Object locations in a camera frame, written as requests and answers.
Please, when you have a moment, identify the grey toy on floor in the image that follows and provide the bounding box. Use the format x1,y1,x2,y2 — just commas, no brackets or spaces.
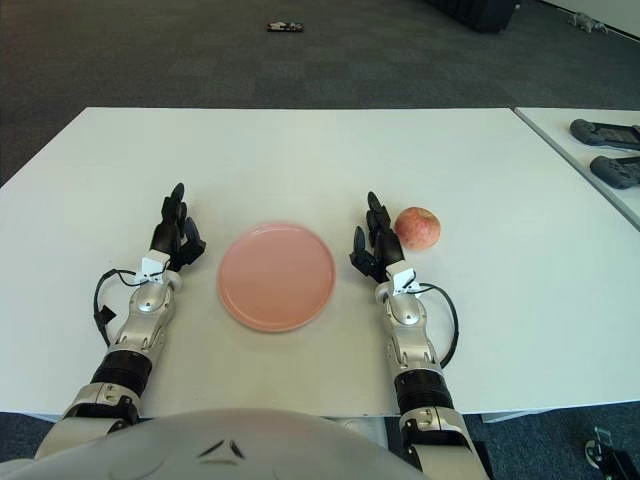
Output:
567,12,609,35

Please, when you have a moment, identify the large black floor object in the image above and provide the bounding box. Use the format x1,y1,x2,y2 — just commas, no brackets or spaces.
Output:
442,0,516,35

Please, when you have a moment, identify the pink round plate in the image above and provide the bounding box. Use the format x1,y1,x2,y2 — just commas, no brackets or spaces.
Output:
216,220,337,334

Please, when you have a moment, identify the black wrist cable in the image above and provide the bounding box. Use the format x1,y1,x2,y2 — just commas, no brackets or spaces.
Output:
92,268,151,347
412,282,460,369

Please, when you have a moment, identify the black stand with caster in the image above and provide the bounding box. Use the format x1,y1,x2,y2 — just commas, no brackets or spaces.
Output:
584,426,640,480

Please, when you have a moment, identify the grey handheld controller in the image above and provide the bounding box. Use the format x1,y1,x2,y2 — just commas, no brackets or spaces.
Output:
569,118,640,150
589,155,640,190

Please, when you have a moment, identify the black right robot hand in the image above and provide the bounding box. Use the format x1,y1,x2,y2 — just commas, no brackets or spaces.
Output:
348,190,417,297

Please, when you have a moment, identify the grey robot torso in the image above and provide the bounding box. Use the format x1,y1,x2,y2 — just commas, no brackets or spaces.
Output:
0,407,426,480

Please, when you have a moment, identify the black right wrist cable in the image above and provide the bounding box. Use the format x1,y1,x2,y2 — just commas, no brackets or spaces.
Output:
412,282,460,369

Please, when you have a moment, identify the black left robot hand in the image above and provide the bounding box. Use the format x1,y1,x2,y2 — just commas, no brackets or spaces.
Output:
139,182,208,287

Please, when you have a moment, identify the red yellow apple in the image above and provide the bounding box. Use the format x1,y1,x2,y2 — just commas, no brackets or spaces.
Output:
393,205,442,251

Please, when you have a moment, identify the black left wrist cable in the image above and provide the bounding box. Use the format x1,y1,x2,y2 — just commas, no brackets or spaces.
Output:
92,268,151,347

